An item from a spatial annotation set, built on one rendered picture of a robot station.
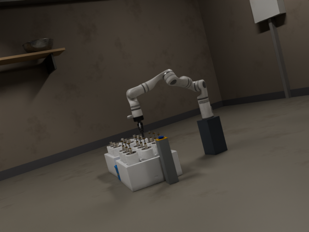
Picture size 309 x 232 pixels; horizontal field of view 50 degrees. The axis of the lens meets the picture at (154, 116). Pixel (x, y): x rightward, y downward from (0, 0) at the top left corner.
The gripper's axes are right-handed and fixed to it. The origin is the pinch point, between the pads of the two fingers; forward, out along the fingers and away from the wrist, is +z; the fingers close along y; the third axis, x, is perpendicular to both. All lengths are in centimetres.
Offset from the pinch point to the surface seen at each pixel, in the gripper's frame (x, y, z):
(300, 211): -63, -103, 35
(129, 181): 16.1, -13.4, 27.1
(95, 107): 82, 277, -26
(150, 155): -1.9, -4.5, 15.0
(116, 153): 30, 43, 15
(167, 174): -10.3, -18.2, 28.0
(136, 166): 9.4, -11.4, 19.0
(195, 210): -21, -73, 35
